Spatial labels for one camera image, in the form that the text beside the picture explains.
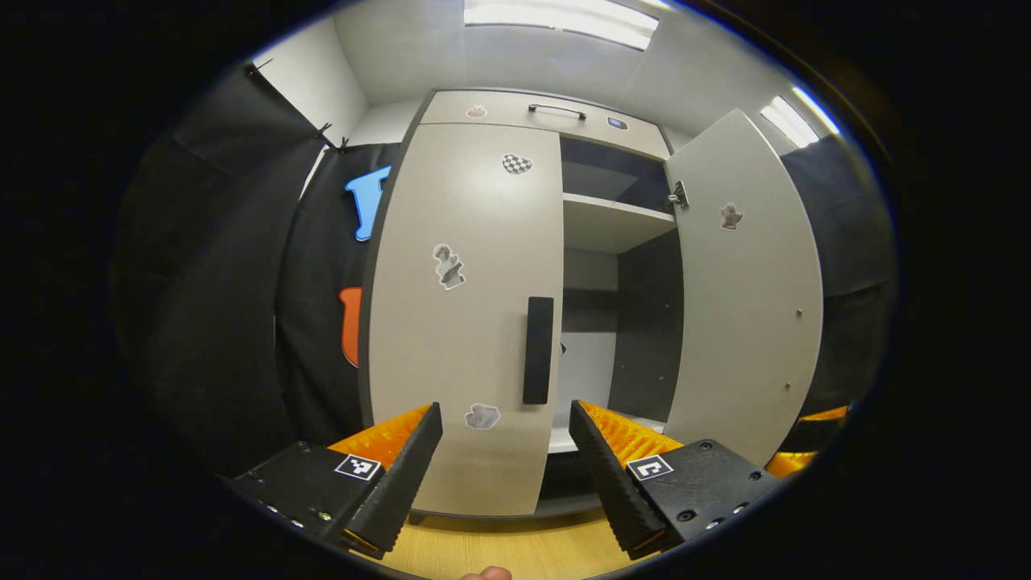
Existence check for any grey cabinet drawer front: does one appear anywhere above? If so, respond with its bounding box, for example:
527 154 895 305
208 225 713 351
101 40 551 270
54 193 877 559
420 89 671 158

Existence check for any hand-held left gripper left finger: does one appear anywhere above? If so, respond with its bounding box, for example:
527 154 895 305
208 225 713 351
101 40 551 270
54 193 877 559
228 401 445 561

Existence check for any grey cabinet door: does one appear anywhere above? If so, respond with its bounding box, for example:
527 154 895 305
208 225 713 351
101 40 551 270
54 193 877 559
366 123 565 516
665 109 824 468

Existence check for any black door handle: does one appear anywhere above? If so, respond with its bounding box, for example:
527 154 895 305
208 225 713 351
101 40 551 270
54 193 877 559
522 296 555 405

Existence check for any black backdrop cloth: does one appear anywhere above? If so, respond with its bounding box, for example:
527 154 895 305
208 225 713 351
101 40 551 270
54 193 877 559
113 60 404 476
777 133 899 420

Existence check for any ceiling light panel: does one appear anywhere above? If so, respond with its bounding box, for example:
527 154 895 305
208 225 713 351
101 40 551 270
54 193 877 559
463 0 660 52
760 85 843 150

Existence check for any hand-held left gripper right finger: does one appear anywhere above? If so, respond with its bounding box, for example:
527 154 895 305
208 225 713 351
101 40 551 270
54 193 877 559
569 399 782 562

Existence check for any grey shoe cabinet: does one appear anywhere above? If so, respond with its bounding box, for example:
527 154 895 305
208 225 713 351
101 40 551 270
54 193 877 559
358 87 685 520

